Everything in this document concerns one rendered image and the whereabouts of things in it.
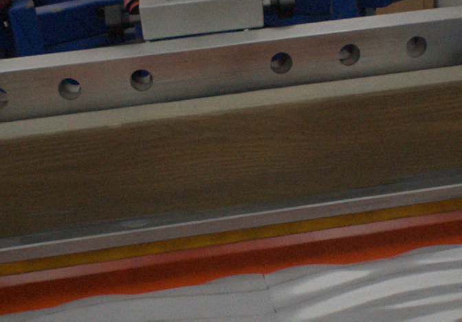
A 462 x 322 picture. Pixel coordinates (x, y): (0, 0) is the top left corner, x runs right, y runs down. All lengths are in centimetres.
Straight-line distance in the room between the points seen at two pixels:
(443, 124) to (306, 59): 24
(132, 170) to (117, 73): 24
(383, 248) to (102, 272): 18
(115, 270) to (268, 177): 12
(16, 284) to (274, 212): 17
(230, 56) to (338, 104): 24
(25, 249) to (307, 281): 17
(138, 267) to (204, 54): 25
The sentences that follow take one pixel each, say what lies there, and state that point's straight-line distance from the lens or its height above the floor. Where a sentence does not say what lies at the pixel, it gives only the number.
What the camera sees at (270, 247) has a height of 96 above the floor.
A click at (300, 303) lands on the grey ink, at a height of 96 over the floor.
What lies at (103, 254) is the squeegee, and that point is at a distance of 41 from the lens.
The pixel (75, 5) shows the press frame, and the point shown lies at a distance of 109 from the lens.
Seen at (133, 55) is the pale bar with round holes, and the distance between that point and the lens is 59.
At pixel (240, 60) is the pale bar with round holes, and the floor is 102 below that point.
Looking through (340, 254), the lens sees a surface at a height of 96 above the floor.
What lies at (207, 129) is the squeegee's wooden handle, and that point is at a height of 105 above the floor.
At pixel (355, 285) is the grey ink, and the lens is 37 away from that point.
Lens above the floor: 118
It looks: 23 degrees down
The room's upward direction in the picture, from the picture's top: 6 degrees counter-clockwise
